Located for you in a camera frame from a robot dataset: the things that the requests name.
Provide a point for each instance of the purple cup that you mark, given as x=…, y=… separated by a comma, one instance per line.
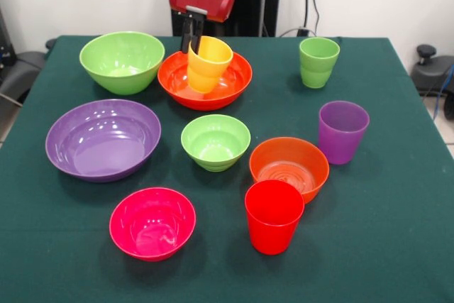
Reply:
x=342, y=136

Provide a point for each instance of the small green bowl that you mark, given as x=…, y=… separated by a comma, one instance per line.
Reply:
x=214, y=147

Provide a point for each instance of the large orange-red bowl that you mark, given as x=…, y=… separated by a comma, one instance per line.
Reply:
x=227, y=93

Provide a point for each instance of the red cup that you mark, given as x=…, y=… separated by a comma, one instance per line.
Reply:
x=273, y=225

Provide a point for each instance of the yellow cup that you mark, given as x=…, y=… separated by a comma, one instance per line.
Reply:
x=209, y=69

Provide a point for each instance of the large green bowl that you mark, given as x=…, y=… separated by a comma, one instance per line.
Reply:
x=122, y=69

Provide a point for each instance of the black pedestal leg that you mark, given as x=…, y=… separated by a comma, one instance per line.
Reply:
x=21, y=72
x=429, y=72

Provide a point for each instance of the pink bowl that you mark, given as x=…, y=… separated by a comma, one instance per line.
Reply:
x=152, y=228

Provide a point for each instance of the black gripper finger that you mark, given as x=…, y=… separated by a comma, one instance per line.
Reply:
x=186, y=38
x=197, y=35

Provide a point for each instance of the large purple bowl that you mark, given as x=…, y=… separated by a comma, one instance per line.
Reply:
x=103, y=147

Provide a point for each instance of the green cup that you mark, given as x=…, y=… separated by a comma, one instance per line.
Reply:
x=319, y=65

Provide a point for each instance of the small orange bowl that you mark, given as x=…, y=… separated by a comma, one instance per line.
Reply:
x=289, y=161

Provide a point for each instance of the dark green tablecloth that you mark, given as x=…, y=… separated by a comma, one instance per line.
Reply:
x=354, y=246

